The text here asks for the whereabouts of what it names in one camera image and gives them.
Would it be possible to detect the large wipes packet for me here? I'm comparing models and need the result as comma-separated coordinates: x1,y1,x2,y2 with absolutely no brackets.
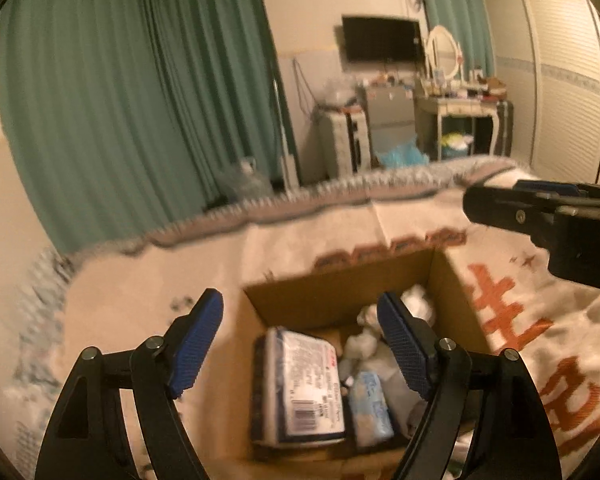
251,327,346,450

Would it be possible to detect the oval vanity mirror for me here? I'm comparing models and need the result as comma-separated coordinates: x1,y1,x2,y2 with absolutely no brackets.
425,25,464,81

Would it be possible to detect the cream blanket with red characters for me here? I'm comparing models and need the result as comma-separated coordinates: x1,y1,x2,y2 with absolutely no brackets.
10,156,600,478

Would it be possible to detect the white suitcase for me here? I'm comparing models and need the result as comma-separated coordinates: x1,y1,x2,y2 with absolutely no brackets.
317,108,372,179

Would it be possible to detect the white dressing table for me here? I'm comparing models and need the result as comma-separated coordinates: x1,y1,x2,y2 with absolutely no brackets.
415,96,501,162

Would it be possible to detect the green curtain by wardrobe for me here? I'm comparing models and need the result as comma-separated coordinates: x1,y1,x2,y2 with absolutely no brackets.
422,0,495,76

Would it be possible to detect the white cloth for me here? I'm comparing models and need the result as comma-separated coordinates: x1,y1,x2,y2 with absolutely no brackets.
338,285,439,439

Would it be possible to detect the black wall television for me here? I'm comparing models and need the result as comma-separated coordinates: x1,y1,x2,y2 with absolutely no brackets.
342,15,424,63

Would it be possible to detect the blue plastic bag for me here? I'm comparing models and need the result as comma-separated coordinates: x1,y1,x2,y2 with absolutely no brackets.
376,139,429,169

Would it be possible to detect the blue tissue pack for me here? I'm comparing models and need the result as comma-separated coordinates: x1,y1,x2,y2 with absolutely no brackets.
348,370,394,448

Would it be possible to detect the small grey refrigerator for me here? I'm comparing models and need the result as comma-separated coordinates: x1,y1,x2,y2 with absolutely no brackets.
361,86,417,166

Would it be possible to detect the brown cardboard box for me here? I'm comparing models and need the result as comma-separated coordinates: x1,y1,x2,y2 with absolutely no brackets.
207,248,489,479

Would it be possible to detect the white louvered wardrobe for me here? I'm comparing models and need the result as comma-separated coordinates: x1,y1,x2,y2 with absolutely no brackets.
483,0,600,183

